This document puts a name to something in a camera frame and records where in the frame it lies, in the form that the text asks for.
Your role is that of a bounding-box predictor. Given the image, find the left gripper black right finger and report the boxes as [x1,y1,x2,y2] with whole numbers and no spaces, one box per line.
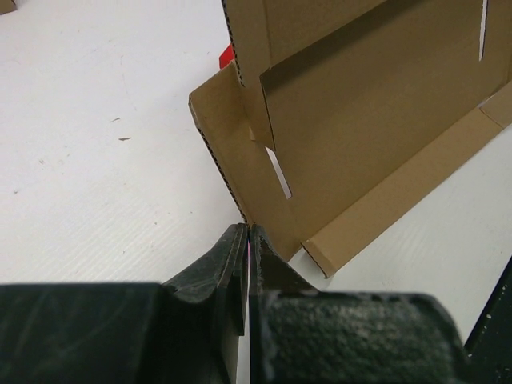
[249,226,471,383]

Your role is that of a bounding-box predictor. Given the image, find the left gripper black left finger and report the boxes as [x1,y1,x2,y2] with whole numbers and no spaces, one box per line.
[1,224,249,383]

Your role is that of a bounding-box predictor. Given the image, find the small closed cardboard box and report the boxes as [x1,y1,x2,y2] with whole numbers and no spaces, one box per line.
[0,0,18,15]

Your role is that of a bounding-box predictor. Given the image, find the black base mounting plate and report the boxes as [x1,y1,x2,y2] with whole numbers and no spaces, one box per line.
[465,262,512,383]

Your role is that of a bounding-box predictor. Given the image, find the small red plastic block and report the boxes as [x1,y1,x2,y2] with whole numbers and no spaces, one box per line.
[218,44,234,70]

